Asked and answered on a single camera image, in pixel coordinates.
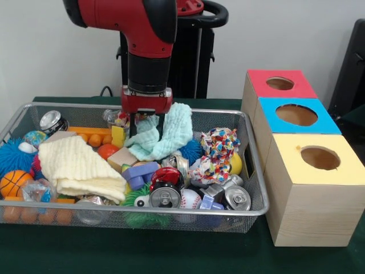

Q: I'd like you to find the mint green knitted cloth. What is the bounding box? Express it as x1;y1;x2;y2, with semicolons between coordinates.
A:
126;103;194;162

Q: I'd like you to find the dark green table cloth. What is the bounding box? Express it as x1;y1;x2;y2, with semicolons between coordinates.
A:
0;96;365;274

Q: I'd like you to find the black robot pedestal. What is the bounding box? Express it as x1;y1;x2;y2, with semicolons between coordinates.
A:
117;0;229;99

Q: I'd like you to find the wooden box with three holes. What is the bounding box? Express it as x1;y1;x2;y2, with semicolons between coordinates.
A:
241;70;365;247

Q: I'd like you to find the large blue toy brick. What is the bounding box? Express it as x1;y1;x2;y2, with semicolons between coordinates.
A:
121;162;161;191

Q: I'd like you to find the yellow smiley ball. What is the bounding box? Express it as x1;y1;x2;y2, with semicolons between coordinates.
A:
229;152;244;175

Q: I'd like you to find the white toy baseball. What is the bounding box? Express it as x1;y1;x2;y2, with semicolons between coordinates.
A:
180;190;203;209

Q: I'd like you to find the colourful braided rope toy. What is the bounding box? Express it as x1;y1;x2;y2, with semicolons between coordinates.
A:
190;154;232;187
112;111;131;130

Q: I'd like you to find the tan wooden block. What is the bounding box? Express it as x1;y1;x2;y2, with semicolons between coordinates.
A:
107;147;139;172

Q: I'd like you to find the blue spiky ball with eyes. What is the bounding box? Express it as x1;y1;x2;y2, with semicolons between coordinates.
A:
0;140;38;178

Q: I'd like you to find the red crushed can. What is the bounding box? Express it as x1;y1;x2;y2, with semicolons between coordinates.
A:
151;166;184;189

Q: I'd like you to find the shallow clear mesh bin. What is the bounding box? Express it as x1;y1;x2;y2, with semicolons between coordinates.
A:
0;103;270;233

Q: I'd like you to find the orange toy basketball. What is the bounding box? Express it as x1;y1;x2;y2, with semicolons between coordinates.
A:
0;170;34;199

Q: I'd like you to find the silver topped dark can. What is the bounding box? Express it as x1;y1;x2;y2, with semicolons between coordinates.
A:
39;110;70;135

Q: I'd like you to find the open silver can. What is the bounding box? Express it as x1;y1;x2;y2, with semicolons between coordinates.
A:
149;184;182;209

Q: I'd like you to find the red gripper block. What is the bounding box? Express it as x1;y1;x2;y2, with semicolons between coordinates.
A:
120;86;173;141

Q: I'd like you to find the cream knitted cloth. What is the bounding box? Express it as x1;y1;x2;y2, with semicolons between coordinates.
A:
38;135;128;204

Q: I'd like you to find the silver crushed can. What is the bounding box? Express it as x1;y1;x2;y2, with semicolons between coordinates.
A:
224;186;252;212

